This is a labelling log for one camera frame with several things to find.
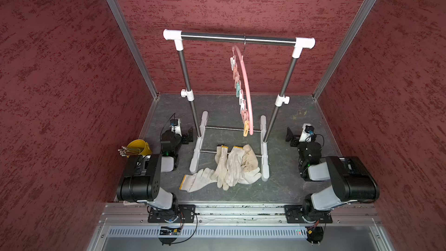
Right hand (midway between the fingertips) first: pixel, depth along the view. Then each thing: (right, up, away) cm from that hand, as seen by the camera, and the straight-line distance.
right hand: (296, 129), depth 90 cm
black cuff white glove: (-42, -13, -3) cm, 44 cm away
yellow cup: (-80, -7, -6) cm, 80 cm away
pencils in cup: (-82, -8, -16) cm, 84 cm away
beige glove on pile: (-26, -16, -5) cm, 30 cm away
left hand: (-61, 0, +3) cm, 61 cm away
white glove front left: (-50, -23, -7) cm, 56 cm away
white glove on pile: (-34, -17, -7) cm, 38 cm away
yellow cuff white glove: (-40, -21, -10) cm, 46 cm away
